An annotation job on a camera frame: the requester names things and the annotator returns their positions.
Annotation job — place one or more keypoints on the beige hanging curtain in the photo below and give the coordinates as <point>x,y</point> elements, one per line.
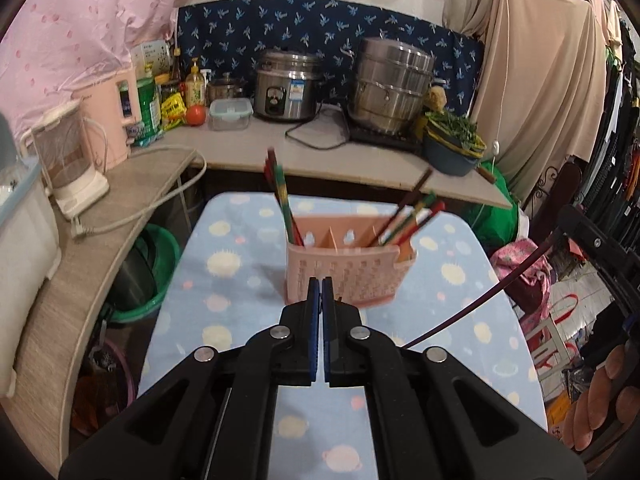
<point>542,85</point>

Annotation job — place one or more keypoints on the navy floral cloth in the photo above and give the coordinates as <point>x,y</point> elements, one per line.
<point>229,36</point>

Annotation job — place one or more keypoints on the green tin can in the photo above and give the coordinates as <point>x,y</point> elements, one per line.
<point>149,128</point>

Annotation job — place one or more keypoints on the yellow oil bottle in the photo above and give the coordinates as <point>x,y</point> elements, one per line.
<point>195,86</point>

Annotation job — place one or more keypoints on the black induction cooker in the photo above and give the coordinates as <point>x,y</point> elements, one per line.
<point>400,141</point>

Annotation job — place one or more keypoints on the pink perforated utensil basket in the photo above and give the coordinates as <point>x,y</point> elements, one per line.
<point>361,275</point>

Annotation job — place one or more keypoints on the white carton box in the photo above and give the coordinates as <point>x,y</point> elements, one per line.
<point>154,52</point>

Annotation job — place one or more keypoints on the white blender jug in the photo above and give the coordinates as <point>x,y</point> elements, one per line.
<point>71,174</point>

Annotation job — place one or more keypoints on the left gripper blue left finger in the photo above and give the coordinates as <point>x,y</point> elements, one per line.
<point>313,311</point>

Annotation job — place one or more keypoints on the blue basin with greens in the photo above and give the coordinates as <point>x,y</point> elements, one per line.
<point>450,143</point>

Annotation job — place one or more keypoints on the steel rice cooker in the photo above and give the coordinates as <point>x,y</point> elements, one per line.
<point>287,85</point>

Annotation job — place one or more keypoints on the yellow snack packet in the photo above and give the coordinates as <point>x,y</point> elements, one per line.
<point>173,111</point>

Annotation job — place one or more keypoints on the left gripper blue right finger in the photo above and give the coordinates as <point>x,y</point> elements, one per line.
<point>328,323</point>

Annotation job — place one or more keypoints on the green plastic basin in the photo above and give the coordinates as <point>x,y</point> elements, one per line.
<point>142,280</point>

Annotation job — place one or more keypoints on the clear food container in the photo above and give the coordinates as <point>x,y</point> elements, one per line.
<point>230,114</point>

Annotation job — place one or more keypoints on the large steel steamer pot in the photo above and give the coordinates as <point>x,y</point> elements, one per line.
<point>391,79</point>

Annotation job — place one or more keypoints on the white dish drainer box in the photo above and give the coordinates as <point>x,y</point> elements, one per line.
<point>30,248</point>

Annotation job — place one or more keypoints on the red tomato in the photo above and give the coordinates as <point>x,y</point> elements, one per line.
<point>195,115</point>

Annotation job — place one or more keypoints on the dark red chopstick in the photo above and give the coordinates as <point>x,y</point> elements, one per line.
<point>270,180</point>

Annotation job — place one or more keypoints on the pink dotted curtain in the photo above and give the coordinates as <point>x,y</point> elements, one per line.
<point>53,47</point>

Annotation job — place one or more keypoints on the green chopstick gold band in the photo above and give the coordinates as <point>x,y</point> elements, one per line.
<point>293,237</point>

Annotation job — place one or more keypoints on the blue planet pattern tablecloth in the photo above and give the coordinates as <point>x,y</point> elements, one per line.
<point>230,285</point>

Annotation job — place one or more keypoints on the small steel lidded pot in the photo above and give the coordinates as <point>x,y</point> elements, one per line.
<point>226,86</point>

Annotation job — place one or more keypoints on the pink electric kettle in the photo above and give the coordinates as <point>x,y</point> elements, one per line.
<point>108,106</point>

